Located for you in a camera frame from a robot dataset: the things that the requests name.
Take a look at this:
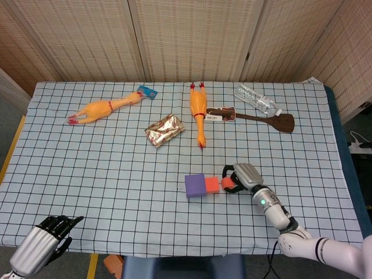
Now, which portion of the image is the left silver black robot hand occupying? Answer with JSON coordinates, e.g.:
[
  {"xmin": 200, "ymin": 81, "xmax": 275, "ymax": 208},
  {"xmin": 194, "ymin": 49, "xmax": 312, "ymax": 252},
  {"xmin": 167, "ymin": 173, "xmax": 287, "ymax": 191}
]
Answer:
[{"xmin": 9, "ymin": 215, "xmax": 85, "ymax": 277}]

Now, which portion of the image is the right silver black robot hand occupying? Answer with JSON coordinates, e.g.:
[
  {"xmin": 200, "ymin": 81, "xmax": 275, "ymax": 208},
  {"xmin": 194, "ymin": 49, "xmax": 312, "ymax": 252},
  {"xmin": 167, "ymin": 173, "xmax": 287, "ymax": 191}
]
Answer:
[{"xmin": 221, "ymin": 162, "xmax": 265, "ymax": 194}]

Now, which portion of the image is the small orange foam cube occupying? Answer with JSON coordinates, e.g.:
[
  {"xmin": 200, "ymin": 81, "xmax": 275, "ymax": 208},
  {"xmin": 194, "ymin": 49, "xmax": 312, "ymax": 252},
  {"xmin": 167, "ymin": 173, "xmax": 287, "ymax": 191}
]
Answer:
[{"xmin": 221, "ymin": 177, "xmax": 237, "ymax": 191}]

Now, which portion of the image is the large orange foam cube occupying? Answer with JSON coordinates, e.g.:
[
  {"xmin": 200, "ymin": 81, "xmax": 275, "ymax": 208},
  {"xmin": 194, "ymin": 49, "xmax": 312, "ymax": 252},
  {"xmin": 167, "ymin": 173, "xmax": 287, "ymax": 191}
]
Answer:
[{"xmin": 205, "ymin": 176, "xmax": 222, "ymax": 195}]

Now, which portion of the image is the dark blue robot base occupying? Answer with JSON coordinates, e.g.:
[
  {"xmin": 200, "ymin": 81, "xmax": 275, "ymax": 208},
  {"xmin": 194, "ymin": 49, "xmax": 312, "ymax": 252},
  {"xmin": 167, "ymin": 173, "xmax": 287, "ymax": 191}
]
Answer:
[{"xmin": 121, "ymin": 253, "xmax": 246, "ymax": 279}]

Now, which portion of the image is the purple foam cube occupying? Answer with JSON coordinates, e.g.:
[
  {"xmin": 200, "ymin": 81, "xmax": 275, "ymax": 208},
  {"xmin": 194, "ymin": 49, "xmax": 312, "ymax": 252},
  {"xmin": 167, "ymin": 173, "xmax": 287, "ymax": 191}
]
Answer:
[{"xmin": 184, "ymin": 173, "xmax": 208, "ymax": 199}]

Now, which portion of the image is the dark wooden spatula with label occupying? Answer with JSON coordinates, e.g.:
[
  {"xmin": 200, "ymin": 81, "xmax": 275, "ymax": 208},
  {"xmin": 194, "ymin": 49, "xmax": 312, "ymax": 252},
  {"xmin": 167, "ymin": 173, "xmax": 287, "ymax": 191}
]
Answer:
[{"xmin": 205, "ymin": 106, "xmax": 296, "ymax": 134}]

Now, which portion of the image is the clear plastic water bottle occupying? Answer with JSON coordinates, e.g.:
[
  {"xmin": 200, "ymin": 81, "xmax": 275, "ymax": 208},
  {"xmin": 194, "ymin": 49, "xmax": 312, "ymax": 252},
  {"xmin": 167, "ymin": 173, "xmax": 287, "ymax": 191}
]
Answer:
[{"xmin": 234, "ymin": 84, "xmax": 283, "ymax": 117}]

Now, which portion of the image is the orange block under table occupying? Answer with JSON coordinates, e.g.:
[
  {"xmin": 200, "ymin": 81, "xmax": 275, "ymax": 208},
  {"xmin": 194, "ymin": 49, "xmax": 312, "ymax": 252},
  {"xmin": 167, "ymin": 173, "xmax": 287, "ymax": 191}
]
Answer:
[{"xmin": 103, "ymin": 254, "xmax": 124, "ymax": 274}]

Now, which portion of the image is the yellow rubber chicken toy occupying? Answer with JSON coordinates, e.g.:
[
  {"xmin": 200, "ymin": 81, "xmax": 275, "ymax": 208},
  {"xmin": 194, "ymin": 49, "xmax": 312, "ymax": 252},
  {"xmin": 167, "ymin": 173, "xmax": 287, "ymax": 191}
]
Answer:
[{"xmin": 189, "ymin": 81, "xmax": 209, "ymax": 151}]

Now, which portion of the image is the gold foil snack package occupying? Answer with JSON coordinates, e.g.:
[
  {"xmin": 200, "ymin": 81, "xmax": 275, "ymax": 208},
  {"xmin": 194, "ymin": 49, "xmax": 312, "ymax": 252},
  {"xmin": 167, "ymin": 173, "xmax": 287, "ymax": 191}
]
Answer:
[{"xmin": 144, "ymin": 113, "xmax": 186, "ymax": 149}]

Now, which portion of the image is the blue padded table edge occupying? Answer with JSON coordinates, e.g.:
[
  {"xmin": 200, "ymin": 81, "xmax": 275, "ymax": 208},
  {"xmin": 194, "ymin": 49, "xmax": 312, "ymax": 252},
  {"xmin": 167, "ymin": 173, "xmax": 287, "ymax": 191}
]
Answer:
[{"xmin": 323, "ymin": 85, "xmax": 369, "ymax": 242}]

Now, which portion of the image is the blue checked tablecloth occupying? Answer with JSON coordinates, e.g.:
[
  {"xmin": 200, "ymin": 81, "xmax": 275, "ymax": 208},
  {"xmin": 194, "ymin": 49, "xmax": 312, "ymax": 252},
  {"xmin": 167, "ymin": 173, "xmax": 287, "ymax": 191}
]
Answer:
[{"xmin": 0, "ymin": 77, "xmax": 366, "ymax": 258}]

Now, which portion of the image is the white power strip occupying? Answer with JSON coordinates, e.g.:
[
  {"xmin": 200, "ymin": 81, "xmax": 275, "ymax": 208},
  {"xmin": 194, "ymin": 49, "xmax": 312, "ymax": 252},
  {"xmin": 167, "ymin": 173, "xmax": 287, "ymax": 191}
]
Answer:
[{"xmin": 347, "ymin": 141, "xmax": 372, "ymax": 154}]

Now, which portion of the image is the blue cardboard hang tag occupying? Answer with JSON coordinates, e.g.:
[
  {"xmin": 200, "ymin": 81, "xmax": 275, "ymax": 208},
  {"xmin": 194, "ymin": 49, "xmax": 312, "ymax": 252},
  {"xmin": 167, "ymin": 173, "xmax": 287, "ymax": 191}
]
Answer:
[{"xmin": 136, "ymin": 85, "xmax": 159, "ymax": 101}]

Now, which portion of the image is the beige woven folding screen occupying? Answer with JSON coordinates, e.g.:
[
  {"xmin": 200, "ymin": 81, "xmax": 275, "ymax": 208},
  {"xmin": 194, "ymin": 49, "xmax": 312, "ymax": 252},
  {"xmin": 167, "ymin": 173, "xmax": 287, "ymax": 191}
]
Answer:
[{"xmin": 0, "ymin": 0, "xmax": 372, "ymax": 124}]

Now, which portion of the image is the rubber chicken in clear wrap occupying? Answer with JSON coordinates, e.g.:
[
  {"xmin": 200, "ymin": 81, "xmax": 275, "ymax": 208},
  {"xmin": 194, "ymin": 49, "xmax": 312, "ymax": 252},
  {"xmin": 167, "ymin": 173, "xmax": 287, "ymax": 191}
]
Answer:
[{"xmin": 66, "ymin": 91, "xmax": 144, "ymax": 126}]

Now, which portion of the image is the black cable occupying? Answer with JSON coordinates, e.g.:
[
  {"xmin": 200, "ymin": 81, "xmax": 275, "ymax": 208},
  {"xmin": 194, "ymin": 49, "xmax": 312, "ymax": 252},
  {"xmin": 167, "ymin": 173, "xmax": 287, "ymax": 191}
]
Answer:
[{"xmin": 266, "ymin": 241, "xmax": 281, "ymax": 279}]

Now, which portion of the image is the white power cable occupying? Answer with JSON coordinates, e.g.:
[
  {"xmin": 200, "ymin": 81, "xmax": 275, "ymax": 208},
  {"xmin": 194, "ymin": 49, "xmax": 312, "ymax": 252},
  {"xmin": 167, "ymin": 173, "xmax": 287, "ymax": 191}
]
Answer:
[{"xmin": 349, "ymin": 130, "xmax": 364, "ymax": 145}]

